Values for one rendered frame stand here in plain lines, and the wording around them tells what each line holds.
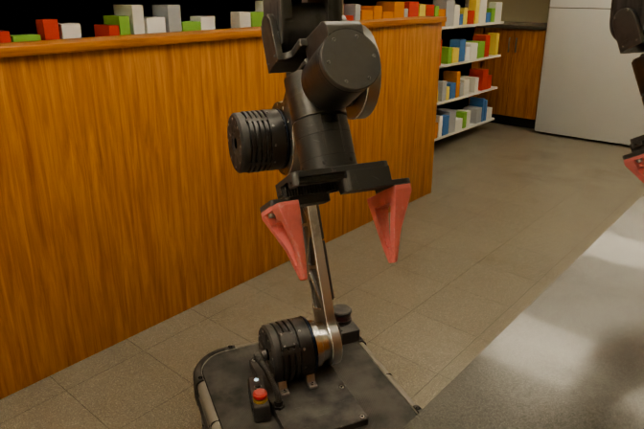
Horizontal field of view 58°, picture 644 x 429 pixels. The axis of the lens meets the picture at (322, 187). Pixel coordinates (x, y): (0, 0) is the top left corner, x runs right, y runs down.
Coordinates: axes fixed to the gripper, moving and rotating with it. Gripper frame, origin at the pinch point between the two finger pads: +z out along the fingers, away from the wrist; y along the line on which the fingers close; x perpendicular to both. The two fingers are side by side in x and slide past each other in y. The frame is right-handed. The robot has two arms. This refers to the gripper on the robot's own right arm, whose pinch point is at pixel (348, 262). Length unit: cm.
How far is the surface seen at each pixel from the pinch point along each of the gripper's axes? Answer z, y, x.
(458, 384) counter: 13.5, 8.0, -2.1
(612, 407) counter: 17.5, 19.1, -9.3
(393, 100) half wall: -90, 144, 229
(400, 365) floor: 38, 73, 145
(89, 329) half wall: 4, -30, 184
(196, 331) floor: 13, 9, 189
